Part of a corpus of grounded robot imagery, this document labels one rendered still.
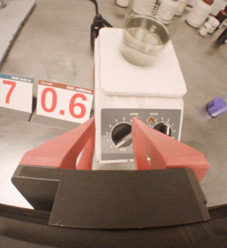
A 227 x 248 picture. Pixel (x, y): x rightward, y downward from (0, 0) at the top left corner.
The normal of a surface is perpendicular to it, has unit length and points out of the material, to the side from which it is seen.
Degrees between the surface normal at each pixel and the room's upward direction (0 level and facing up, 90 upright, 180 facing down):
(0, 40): 0
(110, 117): 30
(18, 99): 40
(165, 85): 0
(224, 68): 0
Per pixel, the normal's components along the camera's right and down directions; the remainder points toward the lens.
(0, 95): 0.00, 0.36
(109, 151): 0.15, 0.21
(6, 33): 0.15, -0.31
